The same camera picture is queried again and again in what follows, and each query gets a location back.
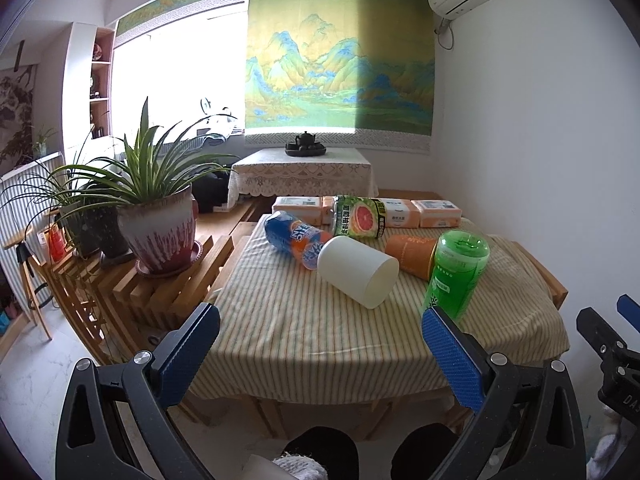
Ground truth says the spider plant in red-white pot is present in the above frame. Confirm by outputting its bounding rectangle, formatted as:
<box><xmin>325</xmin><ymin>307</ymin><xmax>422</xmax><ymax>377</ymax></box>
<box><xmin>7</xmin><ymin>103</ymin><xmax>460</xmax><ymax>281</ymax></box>
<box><xmin>56</xmin><ymin>102</ymin><xmax>231</xmax><ymax>275</ymax></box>

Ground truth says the striped table cloth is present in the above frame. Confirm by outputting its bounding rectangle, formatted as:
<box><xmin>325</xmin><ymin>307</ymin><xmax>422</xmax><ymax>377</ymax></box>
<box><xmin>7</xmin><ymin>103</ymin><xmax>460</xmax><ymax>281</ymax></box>
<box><xmin>192</xmin><ymin>226</ymin><xmax>570</xmax><ymax>405</ymax></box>

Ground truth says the white pink wall shelf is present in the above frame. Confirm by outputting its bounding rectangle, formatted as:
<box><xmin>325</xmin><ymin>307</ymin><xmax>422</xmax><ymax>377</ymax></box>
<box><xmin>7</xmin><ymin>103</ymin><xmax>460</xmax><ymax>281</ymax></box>
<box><xmin>62</xmin><ymin>23</ymin><xmax>115</xmax><ymax>164</ymax></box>

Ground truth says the wooden slatted plant stand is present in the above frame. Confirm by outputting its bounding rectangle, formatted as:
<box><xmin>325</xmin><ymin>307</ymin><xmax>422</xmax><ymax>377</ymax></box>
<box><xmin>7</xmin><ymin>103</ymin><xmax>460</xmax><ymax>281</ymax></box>
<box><xmin>29</xmin><ymin>235</ymin><xmax>234</xmax><ymax>365</ymax></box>

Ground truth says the white plastic cup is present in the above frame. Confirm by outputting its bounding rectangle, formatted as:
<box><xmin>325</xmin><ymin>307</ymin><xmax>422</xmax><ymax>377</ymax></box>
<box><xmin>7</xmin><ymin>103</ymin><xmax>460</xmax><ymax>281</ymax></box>
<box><xmin>317</xmin><ymin>236</ymin><xmax>399</xmax><ymax>309</ymax></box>

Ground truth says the black bag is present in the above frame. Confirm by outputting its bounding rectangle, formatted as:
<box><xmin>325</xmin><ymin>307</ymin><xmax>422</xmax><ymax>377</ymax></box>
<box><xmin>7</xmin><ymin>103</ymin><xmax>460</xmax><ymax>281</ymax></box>
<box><xmin>192</xmin><ymin>171</ymin><xmax>229</xmax><ymax>214</ymax></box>

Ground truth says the left orange tissue pack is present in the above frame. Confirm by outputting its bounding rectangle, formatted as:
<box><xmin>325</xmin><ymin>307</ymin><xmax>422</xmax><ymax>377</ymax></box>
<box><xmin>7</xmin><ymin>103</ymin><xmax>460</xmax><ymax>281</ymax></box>
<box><xmin>271</xmin><ymin>196</ymin><xmax>323</xmax><ymax>226</ymax></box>

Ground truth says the dark potted plant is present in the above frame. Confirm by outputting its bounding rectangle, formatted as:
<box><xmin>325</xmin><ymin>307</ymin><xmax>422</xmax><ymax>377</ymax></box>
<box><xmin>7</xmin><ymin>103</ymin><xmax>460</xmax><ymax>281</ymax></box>
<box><xmin>1</xmin><ymin>162</ymin><xmax>132</xmax><ymax>266</ymax></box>

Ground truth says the landscape painting roller blind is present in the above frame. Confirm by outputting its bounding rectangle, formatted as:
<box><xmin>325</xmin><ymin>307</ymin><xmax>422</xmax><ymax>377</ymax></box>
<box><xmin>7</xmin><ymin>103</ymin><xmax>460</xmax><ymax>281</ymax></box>
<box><xmin>245</xmin><ymin>0</ymin><xmax>435</xmax><ymax>136</ymax></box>

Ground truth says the green plastic cup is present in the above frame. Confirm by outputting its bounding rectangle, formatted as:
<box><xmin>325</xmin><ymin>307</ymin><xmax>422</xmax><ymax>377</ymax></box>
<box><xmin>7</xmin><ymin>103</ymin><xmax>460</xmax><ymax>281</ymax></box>
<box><xmin>424</xmin><ymin>230</ymin><xmax>490</xmax><ymax>321</ymax></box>

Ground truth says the right orange tissue pack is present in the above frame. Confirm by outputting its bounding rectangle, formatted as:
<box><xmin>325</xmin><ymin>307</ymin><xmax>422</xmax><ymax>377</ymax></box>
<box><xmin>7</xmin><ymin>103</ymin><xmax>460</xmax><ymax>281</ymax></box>
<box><xmin>412</xmin><ymin>200</ymin><xmax>462</xmax><ymax>229</ymax></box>

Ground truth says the ink painting wall scroll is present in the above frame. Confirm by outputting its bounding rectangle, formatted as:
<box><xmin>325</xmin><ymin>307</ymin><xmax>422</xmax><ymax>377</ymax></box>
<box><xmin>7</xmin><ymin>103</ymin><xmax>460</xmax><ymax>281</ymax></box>
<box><xmin>0</xmin><ymin>65</ymin><xmax>37</xmax><ymax>174</ymax></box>

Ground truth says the orange paper cup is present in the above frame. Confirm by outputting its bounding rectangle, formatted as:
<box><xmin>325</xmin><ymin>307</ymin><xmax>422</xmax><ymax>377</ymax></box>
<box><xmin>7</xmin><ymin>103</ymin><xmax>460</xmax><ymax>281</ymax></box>
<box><xmin>385</xmin><ymin>235</ymin><xmax>438</xmax><ymax>282</ymax></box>

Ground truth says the black teapot on tray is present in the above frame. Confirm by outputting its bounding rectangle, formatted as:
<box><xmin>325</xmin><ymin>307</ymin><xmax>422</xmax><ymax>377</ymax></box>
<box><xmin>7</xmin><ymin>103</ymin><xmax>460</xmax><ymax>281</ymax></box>
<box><xmin>284</xmin><ymin>131</ymin><xmax>326</xmax><ymax>157</ymax></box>

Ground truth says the lace-covered low table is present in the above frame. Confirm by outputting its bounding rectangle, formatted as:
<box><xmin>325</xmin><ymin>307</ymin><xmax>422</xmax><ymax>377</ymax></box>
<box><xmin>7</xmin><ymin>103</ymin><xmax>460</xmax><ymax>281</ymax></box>
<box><xmin>227</xmin><ymin>148</ymin><xmax>378</xmax><ymax>208</ymax></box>

